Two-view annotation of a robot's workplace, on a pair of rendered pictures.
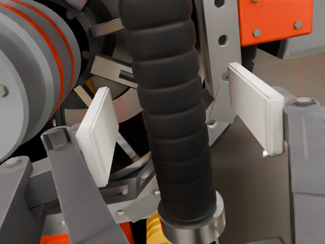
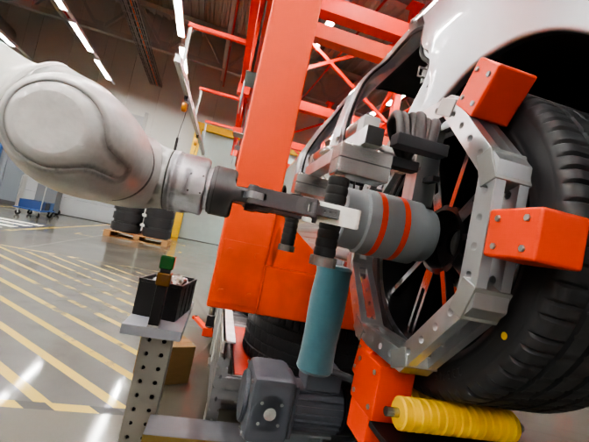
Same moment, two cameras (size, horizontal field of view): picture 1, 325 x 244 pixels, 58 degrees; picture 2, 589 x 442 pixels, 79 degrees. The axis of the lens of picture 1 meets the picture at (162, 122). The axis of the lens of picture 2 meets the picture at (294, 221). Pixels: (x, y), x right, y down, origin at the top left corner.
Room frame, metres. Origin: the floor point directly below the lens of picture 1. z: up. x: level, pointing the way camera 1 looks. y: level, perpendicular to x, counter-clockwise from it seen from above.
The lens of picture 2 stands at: (-0.02, -0.56, 0.78)
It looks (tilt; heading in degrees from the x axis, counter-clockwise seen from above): 3 degrees up; 78
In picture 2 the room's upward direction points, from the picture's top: 12 degrees clockwise
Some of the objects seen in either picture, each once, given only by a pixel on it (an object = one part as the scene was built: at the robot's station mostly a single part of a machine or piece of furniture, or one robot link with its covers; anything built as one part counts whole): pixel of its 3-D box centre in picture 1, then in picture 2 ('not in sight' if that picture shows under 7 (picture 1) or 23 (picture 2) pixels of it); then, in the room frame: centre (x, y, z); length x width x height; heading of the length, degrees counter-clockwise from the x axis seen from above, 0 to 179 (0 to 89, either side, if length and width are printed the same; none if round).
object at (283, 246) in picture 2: not in sight; (291, 221); (0.16, 0.33, 0.83); 0.04 x 0.04 x 0.16
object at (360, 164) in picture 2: not in sight; (360, 163); (0.19, -0.01, 0.93); 0.09 x 0.05 x 0.05; 179
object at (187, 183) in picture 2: not in sight; (190, 184); (-0.07, 0.00, 0.83); 0.09 x 0.06 x 0.09; 89
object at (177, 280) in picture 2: not in sight; (167, 293); (-0.13, 0.73, 0.51); 0.20 x 0.14 x 0.13; 79
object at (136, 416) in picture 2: not in sight; (150, 375); (-0.13, 0.78, 0.21); 0.10 x 0.10 x 0.42; 89
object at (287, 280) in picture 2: not in sight; (334, 273); (0.43, 0.67, 0.69); 0.52 x 0.17 x 0.35; 179
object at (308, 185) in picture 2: not in sight; (310, 185); (0.19, 0.33, 0.93); 0.09 x 0.05 x 0.05; 179
